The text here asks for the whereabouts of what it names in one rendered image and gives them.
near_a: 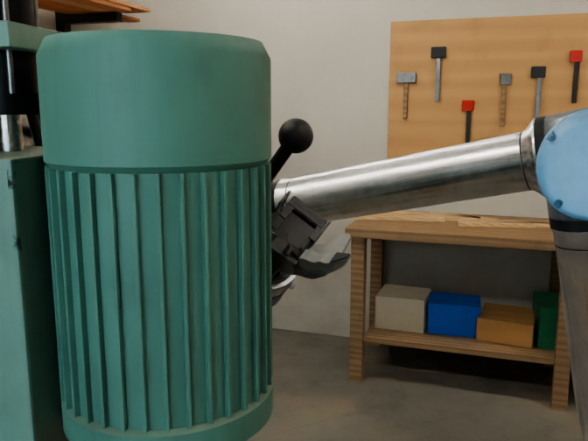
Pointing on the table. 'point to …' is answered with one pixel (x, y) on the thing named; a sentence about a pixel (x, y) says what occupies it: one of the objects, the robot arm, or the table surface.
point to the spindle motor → (159, 232)
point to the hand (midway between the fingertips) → (294, 220)
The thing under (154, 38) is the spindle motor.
